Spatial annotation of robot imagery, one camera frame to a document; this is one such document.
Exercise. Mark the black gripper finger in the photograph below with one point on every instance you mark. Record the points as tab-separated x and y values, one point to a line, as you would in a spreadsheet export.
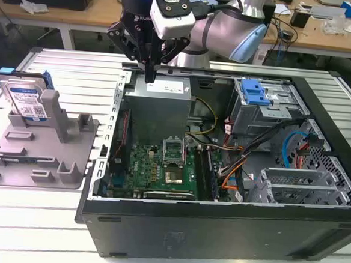
175	48
119	35

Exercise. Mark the hard disk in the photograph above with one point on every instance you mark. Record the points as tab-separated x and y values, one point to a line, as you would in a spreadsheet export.
21	96

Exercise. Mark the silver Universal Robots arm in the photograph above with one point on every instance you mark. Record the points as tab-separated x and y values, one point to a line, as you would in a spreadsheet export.
218	29

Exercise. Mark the grey metal disk bay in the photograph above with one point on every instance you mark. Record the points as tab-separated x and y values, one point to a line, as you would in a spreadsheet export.
295	179

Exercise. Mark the grey power supply unit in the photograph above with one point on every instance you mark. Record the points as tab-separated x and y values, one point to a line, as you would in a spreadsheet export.
156	109

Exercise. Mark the blue plastic drive latch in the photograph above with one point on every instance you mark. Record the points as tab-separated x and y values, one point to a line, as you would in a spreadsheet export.
253	93

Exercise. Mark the crumpled clear plastic bag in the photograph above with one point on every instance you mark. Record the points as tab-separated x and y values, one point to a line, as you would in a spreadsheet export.
33	6

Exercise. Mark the black speaker box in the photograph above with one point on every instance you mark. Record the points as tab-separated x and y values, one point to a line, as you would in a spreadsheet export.
269	11

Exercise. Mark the grey metal drive cage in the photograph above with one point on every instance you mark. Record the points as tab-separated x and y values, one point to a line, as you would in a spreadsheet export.
254	119

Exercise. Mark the white paper sheet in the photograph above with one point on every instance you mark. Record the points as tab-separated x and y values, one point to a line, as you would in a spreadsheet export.
283	9

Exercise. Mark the green motherboard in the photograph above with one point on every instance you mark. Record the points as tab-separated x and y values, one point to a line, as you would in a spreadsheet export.
143	165

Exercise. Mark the dark RAM stick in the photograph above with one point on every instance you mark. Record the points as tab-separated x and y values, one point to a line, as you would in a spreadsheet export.
200	172

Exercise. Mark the CPU socket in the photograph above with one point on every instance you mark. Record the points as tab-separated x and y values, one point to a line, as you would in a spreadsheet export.
173	176

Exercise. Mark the small black cube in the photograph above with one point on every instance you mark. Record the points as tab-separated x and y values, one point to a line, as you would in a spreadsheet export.
300	19

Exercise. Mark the grey plastic parts rack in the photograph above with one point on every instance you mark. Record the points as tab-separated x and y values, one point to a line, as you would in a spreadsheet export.
36	146

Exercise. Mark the black graphics card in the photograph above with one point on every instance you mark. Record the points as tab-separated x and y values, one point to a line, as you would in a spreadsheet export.
171	196

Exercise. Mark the grey flat box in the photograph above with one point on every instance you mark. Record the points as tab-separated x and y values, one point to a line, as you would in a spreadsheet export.
327	12

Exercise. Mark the clear plastic bag with parts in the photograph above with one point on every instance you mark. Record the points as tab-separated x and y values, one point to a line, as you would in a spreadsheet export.
335	25

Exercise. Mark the black open PC case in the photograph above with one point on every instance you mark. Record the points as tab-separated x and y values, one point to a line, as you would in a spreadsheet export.
186	228

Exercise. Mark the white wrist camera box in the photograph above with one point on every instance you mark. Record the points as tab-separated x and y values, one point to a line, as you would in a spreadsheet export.
174	20

